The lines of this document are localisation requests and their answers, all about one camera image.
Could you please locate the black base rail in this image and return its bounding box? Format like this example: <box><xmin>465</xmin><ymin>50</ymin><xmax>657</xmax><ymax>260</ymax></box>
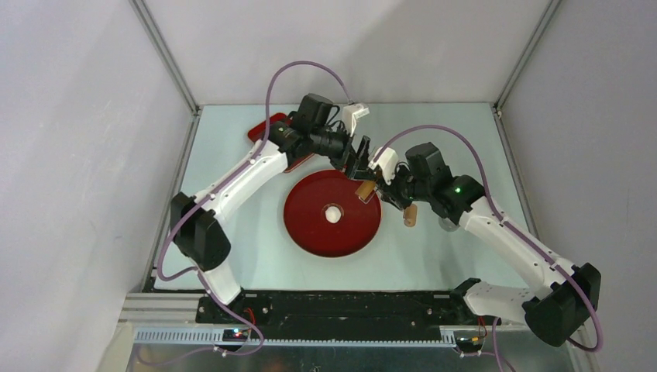
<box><xmin>195</xmin><ymin>290</ymin><xmax>509</xmax><ymax>343</ymax></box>

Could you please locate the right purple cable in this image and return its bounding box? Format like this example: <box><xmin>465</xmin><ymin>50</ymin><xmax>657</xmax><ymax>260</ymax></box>
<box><xmin>370</xmin><ymin>124</ymin><xmax>605</xmax><ymax>353</ymax></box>

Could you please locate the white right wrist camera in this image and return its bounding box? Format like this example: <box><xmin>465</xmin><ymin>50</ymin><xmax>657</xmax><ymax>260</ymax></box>
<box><xmin>368</xmin><ymin>147</ymin><xmax>399</xmax><ymax>185</ymax></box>

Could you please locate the small metal cup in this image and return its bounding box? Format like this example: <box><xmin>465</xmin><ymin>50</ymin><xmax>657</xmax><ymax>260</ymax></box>
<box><xmin>439</xmin><ymin>218</ymin><xmax>460</xmax><ymax>233</ymax></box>

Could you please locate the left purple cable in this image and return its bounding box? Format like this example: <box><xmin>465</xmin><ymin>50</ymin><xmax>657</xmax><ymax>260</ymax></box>
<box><xmin>134</xmin><ymin>60</ymin><xmax>355</xmax><ymax>367</ymax></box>

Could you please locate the round red plate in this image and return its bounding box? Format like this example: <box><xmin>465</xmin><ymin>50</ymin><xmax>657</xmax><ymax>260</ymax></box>
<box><xmin>283</xmin><ymin>170</ymin><xmax>382</xmax><ymax>258</ymax></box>

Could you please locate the white dough ball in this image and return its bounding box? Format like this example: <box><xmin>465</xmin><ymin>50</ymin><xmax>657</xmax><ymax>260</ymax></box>
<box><xmin>324</xmin><ymin>204</ymin><xmax>342</xmax><ymax>224</ymax></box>

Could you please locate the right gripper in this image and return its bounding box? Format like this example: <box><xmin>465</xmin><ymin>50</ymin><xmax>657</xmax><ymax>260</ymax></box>
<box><xmin>375</xmin><ymin>162</ymin><xmax>431</xmax><ymax>211</ymax></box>

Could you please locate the rectangular red tray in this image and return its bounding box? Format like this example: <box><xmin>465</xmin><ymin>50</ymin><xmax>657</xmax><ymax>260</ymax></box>
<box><xmin>246</xmin><ymin>112</ymin><xmax>314</xmax><ymax>174</ymax></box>

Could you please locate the purple cable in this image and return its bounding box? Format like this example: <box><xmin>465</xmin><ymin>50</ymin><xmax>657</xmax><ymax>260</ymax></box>
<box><xmin>134</xmin><ymin>60</ymin><xmax>355</xmax><ymax>367</ymax></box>
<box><xmin>370</xmin><ymin>124</ymin><xmax>605</xmax><ymax>353</ymax></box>

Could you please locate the wooden dough roller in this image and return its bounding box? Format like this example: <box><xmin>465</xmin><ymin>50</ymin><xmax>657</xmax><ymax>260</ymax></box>
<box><xmin>355</xmin><ymin>181</ymin><xmax>418</xmax><ymax>228</ymax></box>

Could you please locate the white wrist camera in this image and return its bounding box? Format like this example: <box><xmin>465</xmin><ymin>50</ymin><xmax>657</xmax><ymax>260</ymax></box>
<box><xmin>342</xmin><ymin>103</ymin><xmax>370</xmax><ymax>137</ymax></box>
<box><xmin>368</xmin><ymin>147</ymin><xmax>399</xmax><ymax>185</ymax></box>

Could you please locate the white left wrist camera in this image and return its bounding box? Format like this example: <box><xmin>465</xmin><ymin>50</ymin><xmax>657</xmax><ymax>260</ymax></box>
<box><xmin>342</xmin><ymin>103</ymin><xmax>370</xmax><ymax>137</ymax></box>

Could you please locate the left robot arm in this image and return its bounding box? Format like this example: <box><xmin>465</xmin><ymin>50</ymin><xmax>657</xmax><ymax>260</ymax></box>
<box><xmin>169</xmin><ymin>94</ymin><xmax>370</xmax><ymax>323</ymax></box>

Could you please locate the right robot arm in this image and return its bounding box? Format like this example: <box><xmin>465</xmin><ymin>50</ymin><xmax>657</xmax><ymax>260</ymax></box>
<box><xmin>369</xmin><ymin>143</ymin><xmax>601</xmax><ymax>346</ymax></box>

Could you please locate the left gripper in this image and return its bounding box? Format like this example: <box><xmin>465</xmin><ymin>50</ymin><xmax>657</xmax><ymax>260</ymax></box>
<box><xmin>309</xmin><ymin>120</ymin><xmax>376</xmax><ymax>181</ymax></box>

